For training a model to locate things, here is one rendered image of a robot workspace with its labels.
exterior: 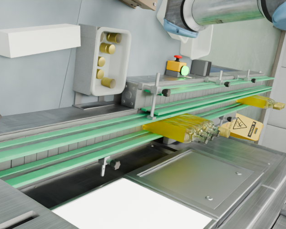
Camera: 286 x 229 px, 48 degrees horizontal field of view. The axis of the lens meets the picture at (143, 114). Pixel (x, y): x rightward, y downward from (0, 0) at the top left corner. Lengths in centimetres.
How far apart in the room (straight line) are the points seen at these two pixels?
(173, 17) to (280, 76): 613
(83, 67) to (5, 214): 89
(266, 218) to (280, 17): 61
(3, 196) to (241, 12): 74
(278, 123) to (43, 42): 651
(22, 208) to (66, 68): 89
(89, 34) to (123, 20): 24
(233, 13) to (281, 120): 633
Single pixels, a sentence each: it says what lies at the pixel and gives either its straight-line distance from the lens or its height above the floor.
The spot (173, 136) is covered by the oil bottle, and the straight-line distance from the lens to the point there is 121.
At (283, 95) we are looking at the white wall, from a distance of 710.
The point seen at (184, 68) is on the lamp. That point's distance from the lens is 156.
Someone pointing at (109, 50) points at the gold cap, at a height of 81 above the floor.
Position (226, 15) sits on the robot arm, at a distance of 90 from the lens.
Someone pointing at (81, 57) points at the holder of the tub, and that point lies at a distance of 109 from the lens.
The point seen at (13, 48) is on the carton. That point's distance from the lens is 89.
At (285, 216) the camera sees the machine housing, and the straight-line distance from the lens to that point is 120.
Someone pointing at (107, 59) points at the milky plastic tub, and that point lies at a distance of 120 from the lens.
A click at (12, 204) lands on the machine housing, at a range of 23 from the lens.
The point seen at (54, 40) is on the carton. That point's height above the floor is 81.
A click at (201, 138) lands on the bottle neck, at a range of 118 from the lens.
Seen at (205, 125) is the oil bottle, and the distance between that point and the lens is 129.
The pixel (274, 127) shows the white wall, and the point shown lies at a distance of 721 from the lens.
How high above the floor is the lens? 154
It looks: 32 degrees down
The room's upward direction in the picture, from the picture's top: 108 degrees clockwise
